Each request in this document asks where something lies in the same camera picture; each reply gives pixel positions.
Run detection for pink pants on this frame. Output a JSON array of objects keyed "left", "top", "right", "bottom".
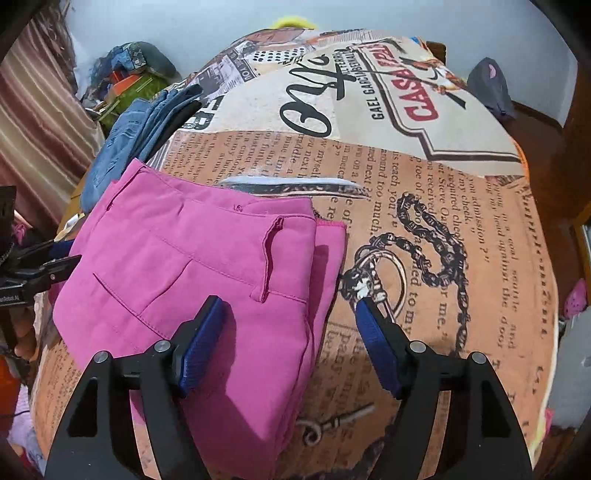
[{"left": 53, "top": 161, "right": 346, "bottom": 479}]

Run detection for left hand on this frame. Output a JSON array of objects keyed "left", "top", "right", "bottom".
[{"left": 9, "top": 306, "right": 37, "bottom": 361}]

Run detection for striped brown curtain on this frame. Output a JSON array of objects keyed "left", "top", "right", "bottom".
[{"left": 1, "top": 1, "right": 104, "bottom": 237}]

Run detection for folded blue jeans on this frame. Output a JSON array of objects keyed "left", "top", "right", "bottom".
[{"left": 79, "top": 84, "right": 202, "bottom": 214}]

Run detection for printed bed cover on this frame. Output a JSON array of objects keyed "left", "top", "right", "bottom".
[{"left": 32, "top": 29, "right": 558, "bottom": 479}]

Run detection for green storage bag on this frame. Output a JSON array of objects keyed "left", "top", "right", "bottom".
[{"left": 97, "top": 73, "right": 168, "bottom": 134}]

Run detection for grey backpack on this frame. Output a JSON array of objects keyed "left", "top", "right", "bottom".
[{"left": 467, "top": 57, "right": 517, "bottom": 122}]

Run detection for yellow curved headboard cushion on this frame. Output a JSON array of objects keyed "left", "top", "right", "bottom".
[{"left": 270, "top": 15, "right": 318, "bottom": 30}]

